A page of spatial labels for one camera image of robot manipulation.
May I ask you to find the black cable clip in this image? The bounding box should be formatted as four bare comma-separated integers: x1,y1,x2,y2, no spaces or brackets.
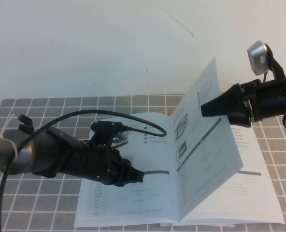
17,115,35,134

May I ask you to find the white zip tie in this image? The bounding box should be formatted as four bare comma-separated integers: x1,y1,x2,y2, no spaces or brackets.
0,113,21,175

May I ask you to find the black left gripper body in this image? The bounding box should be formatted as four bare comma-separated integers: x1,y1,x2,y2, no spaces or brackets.
82,139,127,187

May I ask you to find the black camera cable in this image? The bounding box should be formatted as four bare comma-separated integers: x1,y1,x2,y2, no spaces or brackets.
0,110,168,232
262,72,286,133

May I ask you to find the grey white-checked tablecloth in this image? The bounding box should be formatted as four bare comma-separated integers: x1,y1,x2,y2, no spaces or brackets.
0,93,286,232

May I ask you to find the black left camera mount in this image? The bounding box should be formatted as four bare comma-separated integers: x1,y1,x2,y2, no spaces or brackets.
89,120,124,146

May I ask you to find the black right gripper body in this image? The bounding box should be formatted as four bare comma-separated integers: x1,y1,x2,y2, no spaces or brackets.
239,79,264,123

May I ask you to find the white product catalogue book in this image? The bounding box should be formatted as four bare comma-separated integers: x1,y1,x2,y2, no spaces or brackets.
74,57,286,228

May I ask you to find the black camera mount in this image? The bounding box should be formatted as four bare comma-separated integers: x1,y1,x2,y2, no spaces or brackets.
264,43,286,82
89,120,124,146

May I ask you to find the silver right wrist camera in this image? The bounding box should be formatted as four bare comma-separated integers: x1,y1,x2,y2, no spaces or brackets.
246,41,270,75

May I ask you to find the black left camera cable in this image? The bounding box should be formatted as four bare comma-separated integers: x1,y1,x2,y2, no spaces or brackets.
0,110,168,232

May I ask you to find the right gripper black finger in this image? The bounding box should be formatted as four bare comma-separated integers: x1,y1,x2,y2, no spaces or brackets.
200,83,242,111
200,101,252,127

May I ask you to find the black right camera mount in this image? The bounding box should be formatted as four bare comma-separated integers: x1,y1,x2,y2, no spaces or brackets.
264,43,286,82

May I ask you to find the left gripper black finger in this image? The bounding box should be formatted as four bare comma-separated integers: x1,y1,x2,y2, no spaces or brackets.
121,158,144,182
113,177,134,189

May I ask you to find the black right camera cable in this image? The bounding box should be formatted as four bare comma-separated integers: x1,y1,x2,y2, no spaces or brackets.
262,72,286,133

